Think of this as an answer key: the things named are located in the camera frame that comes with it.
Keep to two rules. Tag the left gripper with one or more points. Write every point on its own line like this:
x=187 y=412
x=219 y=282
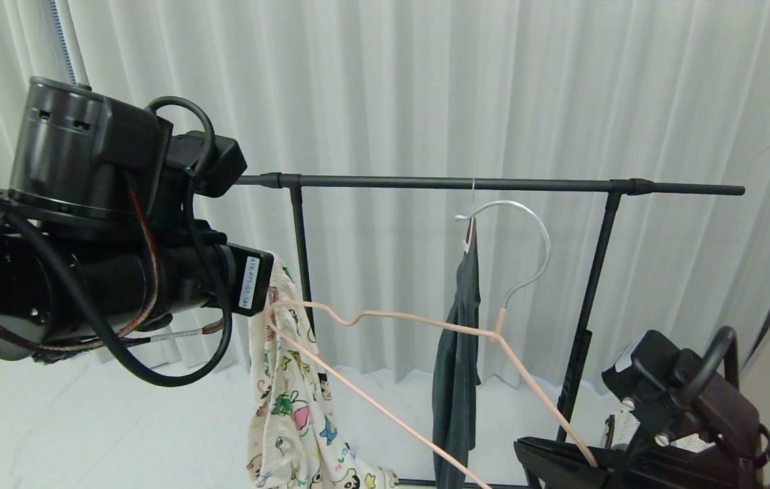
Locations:
x=18 y=299

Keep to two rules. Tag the dark grey shirt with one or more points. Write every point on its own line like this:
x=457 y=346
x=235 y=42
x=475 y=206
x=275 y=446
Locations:
x=456 y=380

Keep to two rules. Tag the white laundry basket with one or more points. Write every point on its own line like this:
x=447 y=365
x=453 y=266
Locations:
x=619 y=424

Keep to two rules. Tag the pink clothes hanger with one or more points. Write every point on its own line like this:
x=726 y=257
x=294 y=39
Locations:
x=499 y=326
x=470 y=234

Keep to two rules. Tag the cream printed garment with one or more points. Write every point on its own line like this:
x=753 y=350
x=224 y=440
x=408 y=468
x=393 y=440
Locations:
x=290 y=407

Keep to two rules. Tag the black clothes rack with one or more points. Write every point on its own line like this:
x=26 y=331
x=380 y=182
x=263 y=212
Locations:
x=493 y=184

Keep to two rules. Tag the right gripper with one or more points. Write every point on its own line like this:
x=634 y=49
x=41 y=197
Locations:
x=697 y=479

